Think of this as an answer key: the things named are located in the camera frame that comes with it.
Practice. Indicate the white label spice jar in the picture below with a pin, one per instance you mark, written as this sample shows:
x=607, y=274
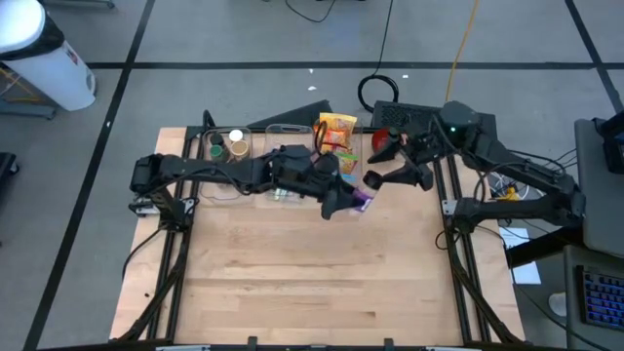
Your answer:
x=236, y=135

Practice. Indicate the white purple lidded cup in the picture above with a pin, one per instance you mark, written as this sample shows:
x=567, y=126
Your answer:
x=368, y=195

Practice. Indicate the black desk beam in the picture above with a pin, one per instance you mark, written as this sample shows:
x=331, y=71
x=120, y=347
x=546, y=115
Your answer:
x=536, y=246

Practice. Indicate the white computer mouse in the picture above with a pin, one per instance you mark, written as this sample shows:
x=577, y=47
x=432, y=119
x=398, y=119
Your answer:
x=558, y=304

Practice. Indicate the silver arm base bracket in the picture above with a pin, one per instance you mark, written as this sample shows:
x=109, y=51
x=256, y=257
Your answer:
x=141, y=208
x=447, y=207

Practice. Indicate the green spice jar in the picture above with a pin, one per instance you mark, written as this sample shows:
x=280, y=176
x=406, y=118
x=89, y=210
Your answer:
x=217, y=151

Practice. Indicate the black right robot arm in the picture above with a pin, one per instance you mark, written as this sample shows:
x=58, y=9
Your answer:
x=512, y=161

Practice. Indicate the black table frame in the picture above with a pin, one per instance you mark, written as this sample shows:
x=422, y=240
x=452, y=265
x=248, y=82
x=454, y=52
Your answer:
x=185, y=253

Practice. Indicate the black table clamp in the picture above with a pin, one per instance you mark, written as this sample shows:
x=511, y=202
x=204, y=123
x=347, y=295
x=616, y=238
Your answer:
x=388, y=343
x=252, y=341

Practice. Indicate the grey metal base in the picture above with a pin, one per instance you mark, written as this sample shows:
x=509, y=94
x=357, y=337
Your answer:
x=24, y=109

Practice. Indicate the yellow Maruchan ramen packet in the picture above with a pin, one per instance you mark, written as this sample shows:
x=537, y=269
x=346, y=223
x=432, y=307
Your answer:
x=337, y=121

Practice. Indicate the black bag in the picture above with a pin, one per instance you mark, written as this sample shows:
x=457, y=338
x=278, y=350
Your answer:
x=612, y=146

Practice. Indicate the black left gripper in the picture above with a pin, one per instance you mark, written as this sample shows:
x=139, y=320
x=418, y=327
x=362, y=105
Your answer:
x=302, y=170

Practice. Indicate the grey rounded panel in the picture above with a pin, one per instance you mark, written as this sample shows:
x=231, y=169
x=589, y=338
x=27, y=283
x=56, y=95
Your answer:
x=599, y=205

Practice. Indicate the black flat panel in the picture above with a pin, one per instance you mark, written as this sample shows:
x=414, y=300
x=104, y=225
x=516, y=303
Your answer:
x=302, y=117

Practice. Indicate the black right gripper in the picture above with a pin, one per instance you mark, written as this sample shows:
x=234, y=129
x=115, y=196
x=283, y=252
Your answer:
x=424, y=146

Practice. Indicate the clear plastic container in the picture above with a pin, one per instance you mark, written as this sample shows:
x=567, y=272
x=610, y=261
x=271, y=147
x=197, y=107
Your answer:
x=358, y=146
x=273, y=139
x=224, y=192

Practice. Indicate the white paper sheet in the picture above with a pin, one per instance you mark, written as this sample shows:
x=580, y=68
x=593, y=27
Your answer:
x=526, y=273

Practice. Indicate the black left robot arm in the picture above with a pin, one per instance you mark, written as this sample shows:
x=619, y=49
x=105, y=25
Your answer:
x=205, y=170

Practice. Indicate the black floor object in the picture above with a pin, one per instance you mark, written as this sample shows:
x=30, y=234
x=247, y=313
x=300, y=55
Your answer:
x=7, y=166

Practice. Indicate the backlit keyboard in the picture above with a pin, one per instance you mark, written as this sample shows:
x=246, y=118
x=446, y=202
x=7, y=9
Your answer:
x=602, y=297

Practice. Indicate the red bowl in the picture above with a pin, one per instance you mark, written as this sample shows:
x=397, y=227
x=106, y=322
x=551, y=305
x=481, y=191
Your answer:
x=380, y=139

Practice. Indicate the white trash can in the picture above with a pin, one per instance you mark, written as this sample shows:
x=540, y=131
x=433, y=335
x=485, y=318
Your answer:
x=49, y=73

